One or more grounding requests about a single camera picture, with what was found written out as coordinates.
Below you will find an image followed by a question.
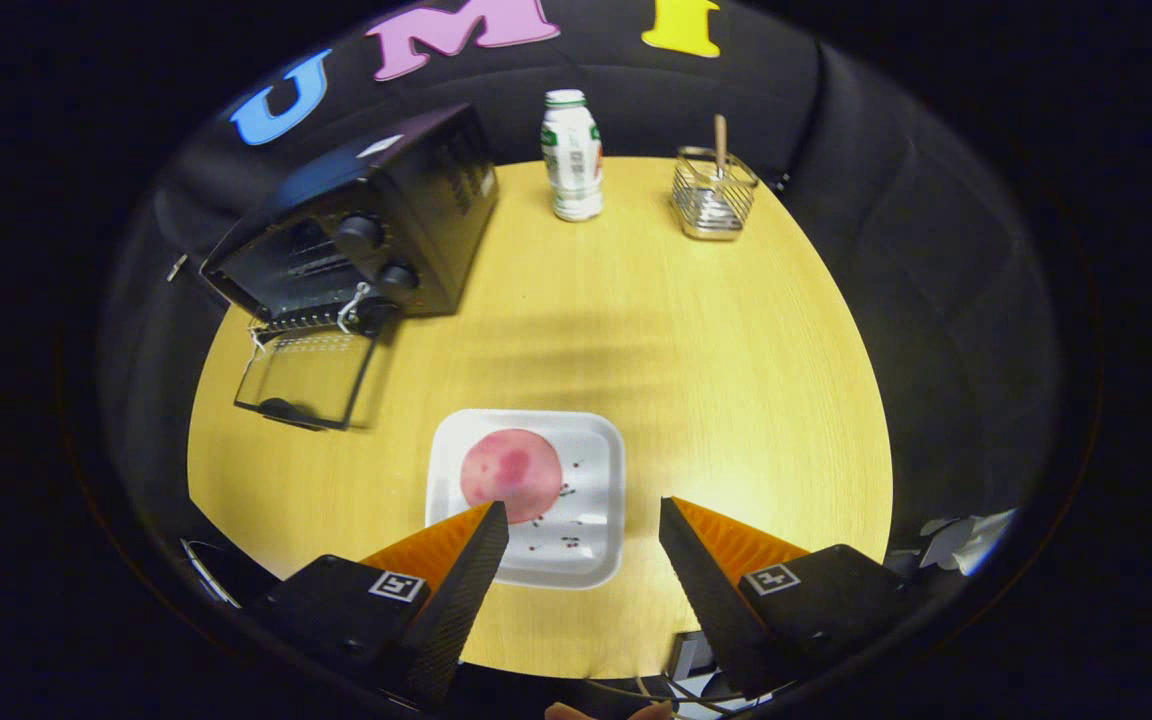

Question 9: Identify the small white bottle green cap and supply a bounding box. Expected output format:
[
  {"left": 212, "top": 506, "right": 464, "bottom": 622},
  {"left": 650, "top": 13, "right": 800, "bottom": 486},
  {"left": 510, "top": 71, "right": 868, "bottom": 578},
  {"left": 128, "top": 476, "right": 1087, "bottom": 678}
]
[{"left": 540, "top": 89, "right": 604, "bottom": 223}]

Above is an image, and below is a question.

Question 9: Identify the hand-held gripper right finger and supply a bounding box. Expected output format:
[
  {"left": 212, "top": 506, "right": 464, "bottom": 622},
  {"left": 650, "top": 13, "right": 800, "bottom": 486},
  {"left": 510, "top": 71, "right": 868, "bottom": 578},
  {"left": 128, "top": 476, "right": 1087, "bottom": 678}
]
[{"left": 659, "top": 497, "right": 922, "bottom": 701}]

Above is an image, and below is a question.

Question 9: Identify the wire mesh basket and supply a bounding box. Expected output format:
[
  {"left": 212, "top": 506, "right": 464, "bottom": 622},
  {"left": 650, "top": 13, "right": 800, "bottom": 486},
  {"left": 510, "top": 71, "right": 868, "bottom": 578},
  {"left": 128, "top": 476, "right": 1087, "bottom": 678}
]
[{"left": 672, "top": 146, "right": 760, "bottom": 242}]

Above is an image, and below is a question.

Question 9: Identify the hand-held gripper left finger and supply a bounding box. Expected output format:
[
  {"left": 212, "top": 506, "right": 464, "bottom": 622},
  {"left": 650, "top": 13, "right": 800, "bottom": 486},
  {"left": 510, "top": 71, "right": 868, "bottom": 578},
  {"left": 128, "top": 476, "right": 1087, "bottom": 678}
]
[{"left": 246, "top": 501, "right": 510, "bottom": 711}]

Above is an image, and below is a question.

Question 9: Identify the pink meat slice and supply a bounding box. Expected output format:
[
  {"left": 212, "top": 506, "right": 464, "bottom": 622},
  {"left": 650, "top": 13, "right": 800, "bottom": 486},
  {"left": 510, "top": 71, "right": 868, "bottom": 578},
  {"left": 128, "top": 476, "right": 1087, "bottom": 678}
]
[{"left": 460, "top": 429, "right": 563, "bottom": 511}]

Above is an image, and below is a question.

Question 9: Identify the white square plate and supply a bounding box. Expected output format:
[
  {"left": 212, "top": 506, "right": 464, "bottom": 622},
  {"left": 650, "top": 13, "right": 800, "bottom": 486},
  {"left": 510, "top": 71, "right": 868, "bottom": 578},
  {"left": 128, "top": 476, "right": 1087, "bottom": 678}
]
[{"left": 425, "top": 408, "right": 627, "bottom": 590}]

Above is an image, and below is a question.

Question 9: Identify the black toaster oven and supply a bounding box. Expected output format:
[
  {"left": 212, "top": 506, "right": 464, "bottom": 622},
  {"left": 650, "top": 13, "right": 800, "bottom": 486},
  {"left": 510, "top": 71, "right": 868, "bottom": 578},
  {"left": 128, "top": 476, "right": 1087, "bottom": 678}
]
[{"left": 199, "top": 102, "right": 500, "bottom": 433}]

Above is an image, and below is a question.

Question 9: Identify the crumpled white paper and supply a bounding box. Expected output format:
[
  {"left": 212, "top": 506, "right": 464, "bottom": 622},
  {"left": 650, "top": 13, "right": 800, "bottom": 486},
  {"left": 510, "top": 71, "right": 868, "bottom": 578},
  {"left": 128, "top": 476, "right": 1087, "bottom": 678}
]
[{"left": 919, "top": 508, "right": 1019, "bottom": 577}]

